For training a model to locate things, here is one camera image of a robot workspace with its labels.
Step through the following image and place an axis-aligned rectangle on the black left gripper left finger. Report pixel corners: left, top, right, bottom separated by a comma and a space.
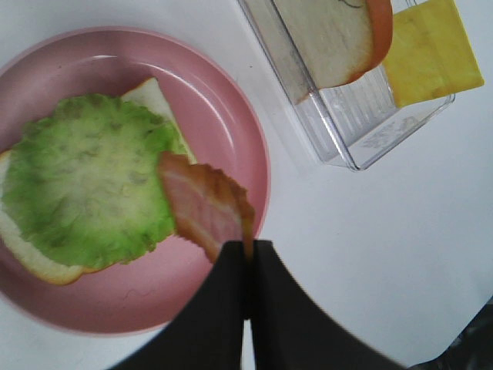
113, 241, 245, 369

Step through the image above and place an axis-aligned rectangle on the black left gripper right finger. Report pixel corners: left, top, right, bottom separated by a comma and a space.
250, 240, 403, 370

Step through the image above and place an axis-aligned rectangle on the bacon strip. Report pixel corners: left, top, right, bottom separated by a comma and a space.
157, 151, 255, 262

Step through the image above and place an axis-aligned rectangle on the bread slice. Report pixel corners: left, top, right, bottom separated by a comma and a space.
273, 0, 393, 90
0, 76, 198, 287

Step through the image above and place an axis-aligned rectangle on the green lettuce leaf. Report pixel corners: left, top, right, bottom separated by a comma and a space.
1, 93, 192, 271

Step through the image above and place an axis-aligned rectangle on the pink round plate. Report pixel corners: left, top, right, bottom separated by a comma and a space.
1, 26, 270, 335

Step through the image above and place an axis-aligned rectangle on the right clear plastic container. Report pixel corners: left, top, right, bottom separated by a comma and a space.
240, 1, 455, 171

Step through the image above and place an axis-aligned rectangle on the yellow cheese slice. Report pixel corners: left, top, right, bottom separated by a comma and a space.
383, 0, 485, 108

